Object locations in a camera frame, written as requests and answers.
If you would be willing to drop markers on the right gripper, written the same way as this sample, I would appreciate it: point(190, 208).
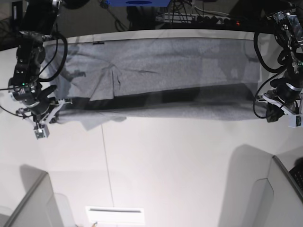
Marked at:
point(34, 98)

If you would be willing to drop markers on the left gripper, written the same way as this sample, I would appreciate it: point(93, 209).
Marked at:
point(287, 90)

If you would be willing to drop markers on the grey T-shirt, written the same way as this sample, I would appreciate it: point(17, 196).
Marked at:
point(203, 78)

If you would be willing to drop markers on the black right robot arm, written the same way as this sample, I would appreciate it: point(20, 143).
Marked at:
point(37, 25)

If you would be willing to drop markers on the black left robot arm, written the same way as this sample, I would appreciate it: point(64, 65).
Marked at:
point(288, 34)

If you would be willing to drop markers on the black keyboard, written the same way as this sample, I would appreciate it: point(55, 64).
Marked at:
point(297, 175)

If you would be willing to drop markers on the right grey partition panel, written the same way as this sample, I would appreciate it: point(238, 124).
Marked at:
point(276, 201)

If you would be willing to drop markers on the grey partition panel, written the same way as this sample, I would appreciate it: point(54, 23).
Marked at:
point(41, 207)
point(276, 201)

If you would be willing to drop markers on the left grey partition panel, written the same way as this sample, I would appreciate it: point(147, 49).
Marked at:
point(41, 207)

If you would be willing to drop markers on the blue box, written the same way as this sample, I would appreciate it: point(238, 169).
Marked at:
point(138, 3)

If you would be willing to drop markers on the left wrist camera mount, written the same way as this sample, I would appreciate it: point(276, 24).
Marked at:
point(293, 111)

